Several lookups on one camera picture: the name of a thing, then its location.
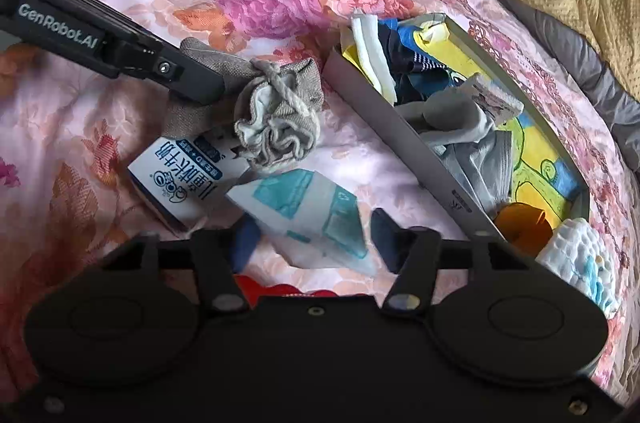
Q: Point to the white blue milk carton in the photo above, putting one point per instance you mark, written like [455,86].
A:
[175,188]

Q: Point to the white teal tissue packet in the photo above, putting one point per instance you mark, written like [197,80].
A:
[310,213]

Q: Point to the small printed tissue pack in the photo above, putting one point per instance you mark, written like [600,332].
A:
[492,98]

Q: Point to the white folded cloth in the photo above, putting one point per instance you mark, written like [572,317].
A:
[372,53]

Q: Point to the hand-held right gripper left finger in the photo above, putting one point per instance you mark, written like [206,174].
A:
[247,245]

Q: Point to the orange cloth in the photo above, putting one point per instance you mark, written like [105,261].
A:
[522,225]

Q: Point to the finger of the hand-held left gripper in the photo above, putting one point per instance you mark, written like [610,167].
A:
[195,80]

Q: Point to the grey cloth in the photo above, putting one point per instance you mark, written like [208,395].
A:
[470,153]

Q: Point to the grey box with cartoon drawing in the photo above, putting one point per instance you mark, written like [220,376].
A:
[385,128]

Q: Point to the red printed packet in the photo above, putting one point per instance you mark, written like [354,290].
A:
[270,288]

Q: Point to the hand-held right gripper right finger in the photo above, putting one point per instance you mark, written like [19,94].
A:
[385,238]

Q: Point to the pastel striped fluffy sock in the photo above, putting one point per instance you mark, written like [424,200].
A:
[580,258]

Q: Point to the navy striped cloth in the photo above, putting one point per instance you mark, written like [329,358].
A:
[415,63]

